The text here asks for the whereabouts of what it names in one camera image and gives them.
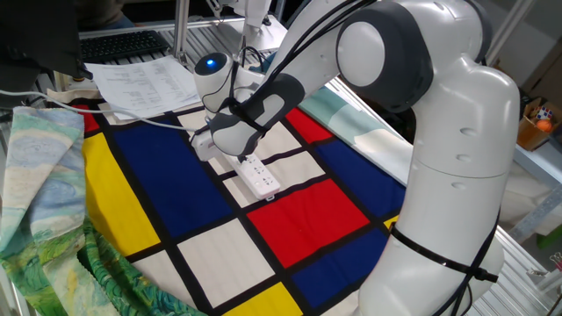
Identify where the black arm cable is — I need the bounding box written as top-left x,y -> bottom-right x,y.
199,0 -> 501,316

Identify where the grey perforated steel strut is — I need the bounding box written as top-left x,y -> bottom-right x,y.
511,186 -> 562,243

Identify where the black monitor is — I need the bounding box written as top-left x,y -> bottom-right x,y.
0,0 -> 94,111

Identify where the grey power strip cord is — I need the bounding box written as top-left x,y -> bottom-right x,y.
0,90 -> 197,133

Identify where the white device on base plate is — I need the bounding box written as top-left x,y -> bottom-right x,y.
205,0 -> 289,52

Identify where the white four-socket power strip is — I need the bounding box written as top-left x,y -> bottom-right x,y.
226,153 -> 281,202

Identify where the green painted landscape cloth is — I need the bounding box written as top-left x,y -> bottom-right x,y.
0,106 -> 207,316

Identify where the printed paper sheet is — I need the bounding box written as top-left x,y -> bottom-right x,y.
83,54 -> 202,122

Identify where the colour block grid tablecloth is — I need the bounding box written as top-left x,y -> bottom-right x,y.
46,87 -> 407,316

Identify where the grey metal shelf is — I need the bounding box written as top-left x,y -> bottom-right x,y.
513,140 -> 562,188

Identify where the pale teal white cloth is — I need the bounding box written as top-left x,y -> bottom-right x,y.
298,85 -> 416,185

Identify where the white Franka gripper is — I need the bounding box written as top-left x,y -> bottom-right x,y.
191,129 -> 248,164

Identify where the person in dark jacket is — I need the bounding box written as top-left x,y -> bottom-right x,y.
74,0 -> 135,32

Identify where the black keyboard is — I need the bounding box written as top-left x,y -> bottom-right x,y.
78,29 -> 171,65

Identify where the brown cardboard box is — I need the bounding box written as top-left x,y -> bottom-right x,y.
516,97 -> 562,153

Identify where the aluminium profile bar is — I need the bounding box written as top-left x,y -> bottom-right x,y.
171,0 -> 191,61
485,0 -> 539,69

